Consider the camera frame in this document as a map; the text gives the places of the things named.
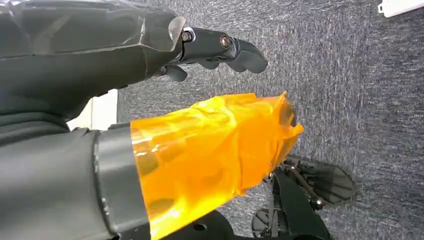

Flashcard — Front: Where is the white furniture base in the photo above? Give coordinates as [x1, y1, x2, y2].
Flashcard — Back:
[377, 0, 424, 18]

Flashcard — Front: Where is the ribbed grey left arm sleeve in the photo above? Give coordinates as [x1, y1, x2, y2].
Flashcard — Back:
[0, 110, 72, 147]

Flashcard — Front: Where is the pale desk panel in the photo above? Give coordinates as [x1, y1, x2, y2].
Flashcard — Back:
[66, 88, 119, 132]

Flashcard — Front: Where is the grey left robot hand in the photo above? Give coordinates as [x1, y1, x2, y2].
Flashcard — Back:
[0, 0, 305, 240]

